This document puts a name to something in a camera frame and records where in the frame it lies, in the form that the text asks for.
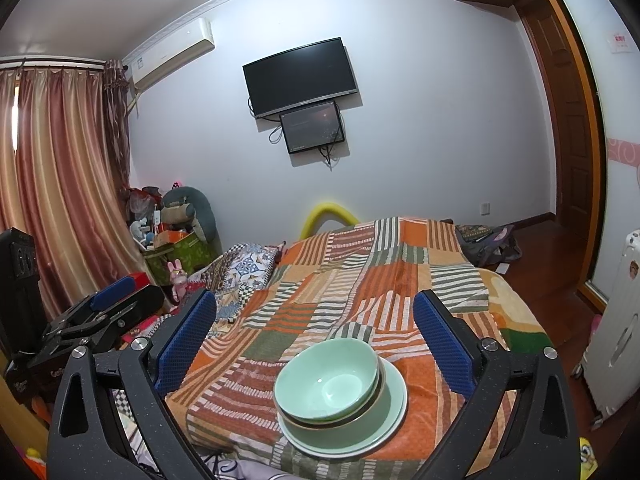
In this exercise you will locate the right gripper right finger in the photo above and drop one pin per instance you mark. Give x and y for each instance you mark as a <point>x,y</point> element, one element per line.
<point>541,439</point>

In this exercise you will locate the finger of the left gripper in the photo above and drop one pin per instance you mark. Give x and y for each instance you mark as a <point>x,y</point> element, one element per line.
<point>113,293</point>

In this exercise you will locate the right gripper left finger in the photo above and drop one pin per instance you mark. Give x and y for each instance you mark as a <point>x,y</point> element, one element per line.
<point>87,439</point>

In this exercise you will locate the mint green plate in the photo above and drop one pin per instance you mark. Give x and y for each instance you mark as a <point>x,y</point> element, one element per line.
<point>365,433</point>

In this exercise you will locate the pink beige bowl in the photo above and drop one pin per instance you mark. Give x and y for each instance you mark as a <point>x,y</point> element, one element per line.
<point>361,407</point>

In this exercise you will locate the mint green bowl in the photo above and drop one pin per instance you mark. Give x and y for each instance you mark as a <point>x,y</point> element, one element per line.
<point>326,379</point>

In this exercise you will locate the pink rabbit toy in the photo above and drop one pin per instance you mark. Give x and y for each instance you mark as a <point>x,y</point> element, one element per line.
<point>178,280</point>

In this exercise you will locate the green storage box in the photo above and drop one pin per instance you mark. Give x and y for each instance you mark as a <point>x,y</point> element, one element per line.
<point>193,253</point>

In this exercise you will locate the grey plush toy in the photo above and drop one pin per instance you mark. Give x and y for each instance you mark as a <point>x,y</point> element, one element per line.
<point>189,208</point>

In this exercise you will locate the patterned geometric quilt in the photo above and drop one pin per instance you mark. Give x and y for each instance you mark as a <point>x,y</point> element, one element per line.
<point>240,273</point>

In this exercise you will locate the dark backpack on floor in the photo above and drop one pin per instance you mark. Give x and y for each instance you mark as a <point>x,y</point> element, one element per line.
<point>487,246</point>

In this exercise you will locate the striped brown curtain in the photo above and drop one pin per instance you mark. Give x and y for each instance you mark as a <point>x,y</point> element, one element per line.
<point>64,175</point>

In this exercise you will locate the orange striped patchwork blanket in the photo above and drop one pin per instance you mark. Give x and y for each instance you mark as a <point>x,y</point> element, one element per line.
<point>356,282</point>

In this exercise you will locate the white air conditioner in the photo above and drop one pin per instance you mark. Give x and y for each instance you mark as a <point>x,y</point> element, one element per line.
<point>163,56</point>

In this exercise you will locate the brown wooden door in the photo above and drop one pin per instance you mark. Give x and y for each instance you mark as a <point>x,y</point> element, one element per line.
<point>576,121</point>

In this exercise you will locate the small black wall monitor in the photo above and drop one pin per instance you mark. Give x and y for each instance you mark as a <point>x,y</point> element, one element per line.
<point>317,125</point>

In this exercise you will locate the black wall television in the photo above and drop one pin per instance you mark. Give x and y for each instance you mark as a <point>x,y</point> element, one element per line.
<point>299,76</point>

